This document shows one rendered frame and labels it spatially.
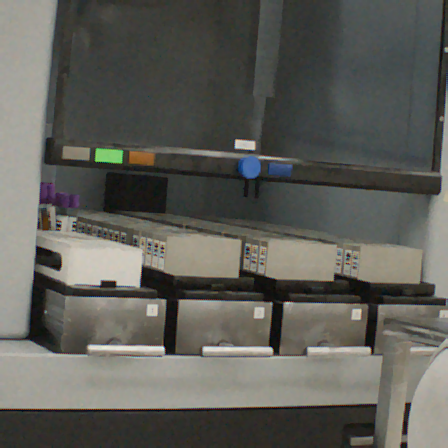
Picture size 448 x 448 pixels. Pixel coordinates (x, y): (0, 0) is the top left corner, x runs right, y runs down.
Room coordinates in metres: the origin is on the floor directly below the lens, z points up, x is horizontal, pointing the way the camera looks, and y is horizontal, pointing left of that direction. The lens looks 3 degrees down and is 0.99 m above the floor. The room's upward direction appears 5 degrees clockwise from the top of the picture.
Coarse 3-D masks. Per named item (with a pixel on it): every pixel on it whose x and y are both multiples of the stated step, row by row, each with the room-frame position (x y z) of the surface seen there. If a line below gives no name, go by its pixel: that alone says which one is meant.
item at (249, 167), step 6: (240, 162) 1.68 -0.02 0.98; (246, 162) 1.67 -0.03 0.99; (252, 162) 1.68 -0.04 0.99; (258, 162) 1.68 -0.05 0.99; (240, 168) 1.67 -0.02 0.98; (246, 168) 1.67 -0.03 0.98; (252, 168) 1.68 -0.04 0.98; (258, 168) 1.68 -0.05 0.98; (240, 174) 1.68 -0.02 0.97; (246, 174) 1.67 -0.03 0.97; (252, 174) 1.68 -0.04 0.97; (258, 174) 1.68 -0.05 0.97
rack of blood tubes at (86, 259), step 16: (48, 240) 1.62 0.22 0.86; (64, 240) 1.63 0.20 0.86; (80, 240) 1.66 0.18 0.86; (96, 240) 1.68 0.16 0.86; (48, 256) 1.79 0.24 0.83; (64, 256) 1.57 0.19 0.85; (80, 256) 1.55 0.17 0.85; (96, 256) 1.56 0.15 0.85; (112, 256) 1.57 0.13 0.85; (128, 256) 1.58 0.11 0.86; (48, 272) 1.62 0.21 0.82; (64, 272) 1.56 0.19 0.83; (80, 272) 1.55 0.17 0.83; (96, 272) 1.56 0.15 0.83; (112, 272) 1.57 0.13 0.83; (128, 272) 1.58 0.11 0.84
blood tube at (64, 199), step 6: (60, 198) 1.79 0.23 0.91; (66, 198) 1.79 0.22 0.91; (60, 204) 1.78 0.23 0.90; (66, 204) 1.79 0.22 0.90; (60, 210) 1.79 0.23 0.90; (66, 210) 1.79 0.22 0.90; (60, 216) 1.79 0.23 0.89; (60, 222) 1.79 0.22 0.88; (60, 228) 1.79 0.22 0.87; (54, 252) 1.79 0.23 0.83
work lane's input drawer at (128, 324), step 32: (64, 288) 1.54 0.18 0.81; (96, 288) 1.53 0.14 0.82; (128, 288) 1.56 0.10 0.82; (32, 320) 1.61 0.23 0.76; (64, 320) 1.51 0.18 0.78; (96, 320) 1.53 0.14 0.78; (128, 320) 1.55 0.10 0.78; (160, 320) 1.57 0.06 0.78; (64, 352) 1.51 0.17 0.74; (96, 352) 1.48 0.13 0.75; (128, 352) 1.50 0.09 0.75; (160, 352) 1.52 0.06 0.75
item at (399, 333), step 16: (384, 320) 1.45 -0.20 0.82; (400, 320) 1.44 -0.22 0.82; (416, 320) 1.45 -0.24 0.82; (432, 320) 1.46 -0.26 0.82; (400, 336) 1.42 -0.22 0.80; (416, 336) 1.40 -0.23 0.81; (432, 336) 1.38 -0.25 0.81; (384, 352) 1.45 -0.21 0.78; (400, 352) 1.43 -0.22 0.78; (384, 368) 1.44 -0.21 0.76; (400, 368) 1.43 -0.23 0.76; (384, 384) 1.44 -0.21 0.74; (400, 384) 1.44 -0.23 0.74; (384, 400) 1.44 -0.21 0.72; (400, 400) 1.44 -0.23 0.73; (384, 416) 1.44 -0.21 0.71; (400, 416) 1.44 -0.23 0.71; (384, 432) 1.43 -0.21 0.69; (400, 432) 1.44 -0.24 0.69
